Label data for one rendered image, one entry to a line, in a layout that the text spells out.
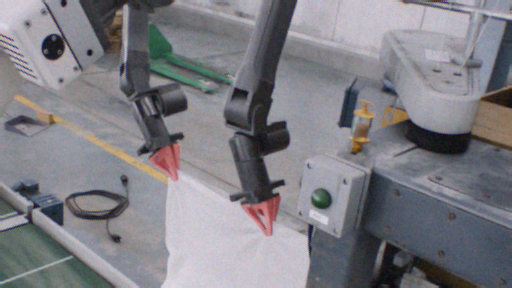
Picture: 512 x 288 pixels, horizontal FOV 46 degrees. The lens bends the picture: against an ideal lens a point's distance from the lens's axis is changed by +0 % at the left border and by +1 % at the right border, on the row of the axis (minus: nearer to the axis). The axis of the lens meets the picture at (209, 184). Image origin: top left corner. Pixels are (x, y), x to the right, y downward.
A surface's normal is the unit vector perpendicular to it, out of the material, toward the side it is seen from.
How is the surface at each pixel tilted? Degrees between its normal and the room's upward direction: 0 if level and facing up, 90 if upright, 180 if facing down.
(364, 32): 90
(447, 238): 90
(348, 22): 90
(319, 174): 90
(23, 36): 116
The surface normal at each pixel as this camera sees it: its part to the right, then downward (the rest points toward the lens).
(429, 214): -0.72, 0.24
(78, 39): 0.69, 0.36
